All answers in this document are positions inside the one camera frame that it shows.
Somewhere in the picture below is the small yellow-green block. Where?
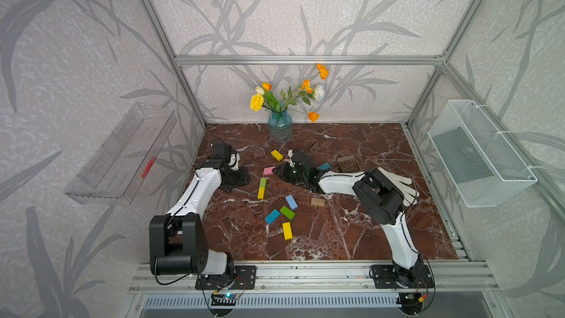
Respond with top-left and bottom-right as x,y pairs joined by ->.
257,188 -> 265,200

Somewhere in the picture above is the yellow block near vase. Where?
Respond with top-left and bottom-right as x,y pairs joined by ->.
271,150 -> 284,161

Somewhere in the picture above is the white wire mesh basket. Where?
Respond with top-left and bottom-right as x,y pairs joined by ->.
428,100 -> 538,208

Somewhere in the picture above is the clear plastic wall shelf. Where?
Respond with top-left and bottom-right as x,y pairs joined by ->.
63,102 -> 177,206

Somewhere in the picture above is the yellow block front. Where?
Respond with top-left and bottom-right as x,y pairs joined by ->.
282,222 -> 293,241

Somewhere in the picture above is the pink block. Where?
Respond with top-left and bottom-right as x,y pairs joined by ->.
263,166 -> 275,175

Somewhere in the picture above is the white glove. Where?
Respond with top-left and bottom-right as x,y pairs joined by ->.
378,167 -> 419,207

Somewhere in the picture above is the teal block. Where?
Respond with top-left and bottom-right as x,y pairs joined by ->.
265,209 -> 280,225
317,163 -> 331,171

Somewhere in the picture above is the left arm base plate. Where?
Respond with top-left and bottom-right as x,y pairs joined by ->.
195,265 -> 257,290

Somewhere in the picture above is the light blue block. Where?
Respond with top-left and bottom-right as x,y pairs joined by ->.
285,195 -> 298,210

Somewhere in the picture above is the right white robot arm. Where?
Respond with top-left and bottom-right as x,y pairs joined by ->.
274,161 -> 421,270

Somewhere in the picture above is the tan wooden block lower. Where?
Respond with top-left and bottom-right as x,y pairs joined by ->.
310,197 -> 326,208

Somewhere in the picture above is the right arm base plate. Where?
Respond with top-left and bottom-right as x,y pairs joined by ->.
369,264 -> 435,290

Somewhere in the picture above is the left circuit board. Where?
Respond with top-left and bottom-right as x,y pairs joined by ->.
210,291 -> 244,307

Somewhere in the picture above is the green block lower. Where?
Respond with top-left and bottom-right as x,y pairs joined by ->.
280,206 -> 296,220

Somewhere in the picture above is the artificial flower bouquet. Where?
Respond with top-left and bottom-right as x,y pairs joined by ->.
250,63 -> 330,123

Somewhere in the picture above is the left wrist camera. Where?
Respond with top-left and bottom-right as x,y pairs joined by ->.
210,142 -> 240,170

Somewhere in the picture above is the blue glass vase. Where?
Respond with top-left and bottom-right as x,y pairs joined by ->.
268,111 -> 293,143

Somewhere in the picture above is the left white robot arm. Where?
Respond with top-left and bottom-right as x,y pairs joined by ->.
149,167 -> 250,276

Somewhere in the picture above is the brown slotted wooden tray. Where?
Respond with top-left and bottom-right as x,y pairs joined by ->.
337,155 -> 361,173

